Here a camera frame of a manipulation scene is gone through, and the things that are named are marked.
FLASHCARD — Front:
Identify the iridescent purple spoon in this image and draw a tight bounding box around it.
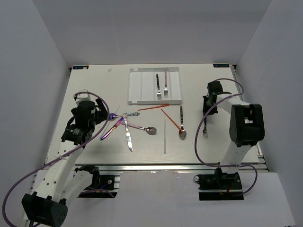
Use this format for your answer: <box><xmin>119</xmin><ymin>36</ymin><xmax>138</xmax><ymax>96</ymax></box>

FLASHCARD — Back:
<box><xmin>108</xmin><ymin>112</ymin><xmax>140</xmax><ymax>121</ymax></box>

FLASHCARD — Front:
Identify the iridescent rainbow knife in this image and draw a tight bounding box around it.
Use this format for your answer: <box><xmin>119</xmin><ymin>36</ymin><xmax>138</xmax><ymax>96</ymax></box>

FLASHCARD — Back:
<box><xmin>100</xmin><ymin>117</ymin><xmax>123</xmax><ymax>140</ymax></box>

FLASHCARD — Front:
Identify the silver ornate knife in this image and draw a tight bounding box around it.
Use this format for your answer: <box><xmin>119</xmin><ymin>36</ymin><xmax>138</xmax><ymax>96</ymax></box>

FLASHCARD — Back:
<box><xmin>123</xmin><ymin>114</ymin><xmax>133</xmax><ymax>152</ymax></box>

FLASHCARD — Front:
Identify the teal handle fork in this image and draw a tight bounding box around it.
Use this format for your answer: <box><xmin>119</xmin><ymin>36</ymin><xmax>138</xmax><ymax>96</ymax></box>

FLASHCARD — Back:
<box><xmin>203</xmin><ymin>116</ymin><xmax>208</xmax><ymax>138</ymax></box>

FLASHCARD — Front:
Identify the pink handle fork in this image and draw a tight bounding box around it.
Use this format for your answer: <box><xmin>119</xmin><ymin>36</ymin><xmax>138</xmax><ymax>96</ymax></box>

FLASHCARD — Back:
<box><xmin>164</xmin><ymin>71</ymin><xmax>169</xmax><ymax>98</ymax></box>

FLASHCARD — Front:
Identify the pink handle spoon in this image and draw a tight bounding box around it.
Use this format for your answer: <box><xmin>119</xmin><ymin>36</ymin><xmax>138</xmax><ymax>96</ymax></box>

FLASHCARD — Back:
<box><xmin>128</xmin><ymin>124</ymin><xmax>157</xmax><ymax>135</ymax></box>

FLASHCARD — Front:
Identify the black handle fork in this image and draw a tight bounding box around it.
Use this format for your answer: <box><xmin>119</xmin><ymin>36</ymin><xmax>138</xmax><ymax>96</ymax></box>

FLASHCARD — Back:
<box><xmin>156</xmin><ymin>74</ymin><xmax>162</xmax><ymax>100</ymax></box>

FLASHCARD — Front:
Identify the black handle spoon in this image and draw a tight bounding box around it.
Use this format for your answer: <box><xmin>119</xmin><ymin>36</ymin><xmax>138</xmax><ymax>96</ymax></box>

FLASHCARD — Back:
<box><xmin>179</xmin><ymin>106</ymin><xmax>187</xmax><ymax>140</ymax></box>

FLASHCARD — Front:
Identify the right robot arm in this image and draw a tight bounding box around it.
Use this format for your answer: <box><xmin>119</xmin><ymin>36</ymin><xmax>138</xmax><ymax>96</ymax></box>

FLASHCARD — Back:
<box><xmin>203</xmin><ymin>80</ymin><xmax>265</xmax><ymax>189</ymax></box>

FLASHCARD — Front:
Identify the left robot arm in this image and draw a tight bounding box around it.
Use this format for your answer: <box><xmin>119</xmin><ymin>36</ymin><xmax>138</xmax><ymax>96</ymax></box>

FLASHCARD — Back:
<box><xmin>21</xmin><ymin>98</ymin><xmax>108</xmax><ymax>227</ymax></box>

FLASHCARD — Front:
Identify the white cutlery tray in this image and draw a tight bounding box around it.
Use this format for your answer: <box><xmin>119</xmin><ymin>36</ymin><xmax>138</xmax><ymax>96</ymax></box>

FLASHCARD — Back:
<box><xmin>128</xmin><ymin>67</ymin><xmax>183</xmax><ymax>105</ymax></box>

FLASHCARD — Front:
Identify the orange chopstick upper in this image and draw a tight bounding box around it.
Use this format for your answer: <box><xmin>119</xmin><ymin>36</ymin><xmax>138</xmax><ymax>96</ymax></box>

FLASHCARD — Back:
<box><xmin>138</xmin><ymin>104</ymin><xmax>169</xmax><ymax>111</ymax></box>

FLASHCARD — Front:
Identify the orange chopstick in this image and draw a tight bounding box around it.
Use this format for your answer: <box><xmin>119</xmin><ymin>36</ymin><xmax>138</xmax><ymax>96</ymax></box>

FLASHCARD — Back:
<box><xmin>138</xmin><ymin>104</ymin><xmax>169</xmax><ymax>111</ymax></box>
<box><xmin>161</xmin><ymin>109</ymin><xmax>182</xmax><ymax>131</ymax></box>

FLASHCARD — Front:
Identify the orange chopstick lower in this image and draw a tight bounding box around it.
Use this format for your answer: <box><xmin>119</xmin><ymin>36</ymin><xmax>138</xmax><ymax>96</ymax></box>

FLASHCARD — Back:
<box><xmin>161</xmin><ymin>109</ymin><xmax>182</xmax><ymax>131</ymax></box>

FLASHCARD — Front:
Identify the clear chopstick centre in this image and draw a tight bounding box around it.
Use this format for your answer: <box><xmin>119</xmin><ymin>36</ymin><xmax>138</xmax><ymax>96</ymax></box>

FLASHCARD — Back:
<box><xmin>164</xmin><ymin>116</ymin><xmax>166</xmax><ymax>154</ymax></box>

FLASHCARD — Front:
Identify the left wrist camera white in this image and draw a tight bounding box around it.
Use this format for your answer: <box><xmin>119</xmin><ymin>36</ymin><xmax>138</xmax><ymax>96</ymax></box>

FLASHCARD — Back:
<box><xmin>73</xmin><ymin>89</ymin><xmax>91</xmax><ymax>106</ymax></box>

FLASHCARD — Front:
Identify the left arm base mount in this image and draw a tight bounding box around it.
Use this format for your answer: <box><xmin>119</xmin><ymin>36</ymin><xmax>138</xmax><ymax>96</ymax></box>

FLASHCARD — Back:
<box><xmin>78</xmin><ymin>173</ymin><xmax>120</xmax><ymax>199</ymax></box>

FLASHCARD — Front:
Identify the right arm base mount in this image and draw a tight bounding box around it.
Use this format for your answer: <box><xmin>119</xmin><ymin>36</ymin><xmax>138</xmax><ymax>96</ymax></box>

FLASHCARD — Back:
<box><xmin>193</xmin><ymin>169</ymin><xmax>244</xmax><ymax>201</ymax></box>

